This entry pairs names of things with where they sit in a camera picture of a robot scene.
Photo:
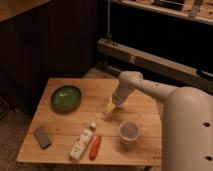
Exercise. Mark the white tube bottle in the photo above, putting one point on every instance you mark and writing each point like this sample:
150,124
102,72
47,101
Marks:
82,142

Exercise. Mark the wooden table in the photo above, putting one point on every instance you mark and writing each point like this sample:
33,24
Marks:
64,129

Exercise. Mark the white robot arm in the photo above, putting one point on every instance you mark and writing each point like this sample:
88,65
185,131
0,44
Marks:
187,121

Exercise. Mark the grey sponge block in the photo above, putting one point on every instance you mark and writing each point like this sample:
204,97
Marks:
42,137

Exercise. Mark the grey metal beam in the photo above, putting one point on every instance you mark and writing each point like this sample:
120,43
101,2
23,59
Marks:
164,67

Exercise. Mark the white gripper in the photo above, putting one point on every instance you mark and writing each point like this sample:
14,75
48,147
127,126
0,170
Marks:
119,96

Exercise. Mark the green ceramic bowl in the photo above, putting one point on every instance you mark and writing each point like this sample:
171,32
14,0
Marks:
66,98

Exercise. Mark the metal vertical pole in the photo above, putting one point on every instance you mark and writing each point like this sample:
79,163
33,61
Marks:
109,20

